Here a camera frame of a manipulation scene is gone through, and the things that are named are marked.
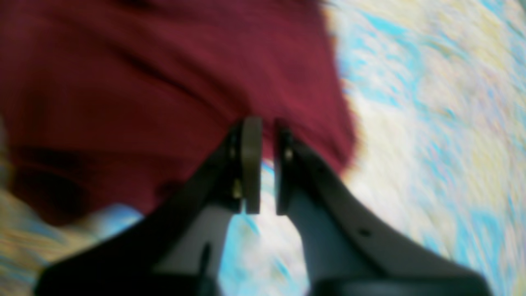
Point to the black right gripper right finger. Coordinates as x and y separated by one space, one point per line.
348 250

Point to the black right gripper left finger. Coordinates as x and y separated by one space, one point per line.
177 249

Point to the dark red t-shirt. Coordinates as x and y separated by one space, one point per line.
119 101

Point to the patterned tablecloth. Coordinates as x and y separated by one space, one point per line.
437 88

